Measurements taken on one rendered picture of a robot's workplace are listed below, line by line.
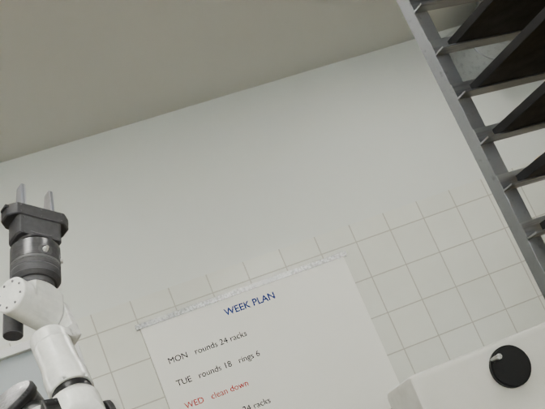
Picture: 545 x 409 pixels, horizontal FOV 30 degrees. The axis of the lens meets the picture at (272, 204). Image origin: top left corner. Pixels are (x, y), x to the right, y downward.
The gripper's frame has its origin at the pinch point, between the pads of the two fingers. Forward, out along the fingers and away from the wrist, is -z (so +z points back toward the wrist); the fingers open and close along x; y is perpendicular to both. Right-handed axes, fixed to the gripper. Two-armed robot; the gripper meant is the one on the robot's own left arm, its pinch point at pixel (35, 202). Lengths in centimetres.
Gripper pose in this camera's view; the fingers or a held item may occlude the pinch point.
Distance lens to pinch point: 192.8
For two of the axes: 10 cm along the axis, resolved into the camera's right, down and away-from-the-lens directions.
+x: -8.2, -2.4, -5.2
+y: -5.5, 5.7, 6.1
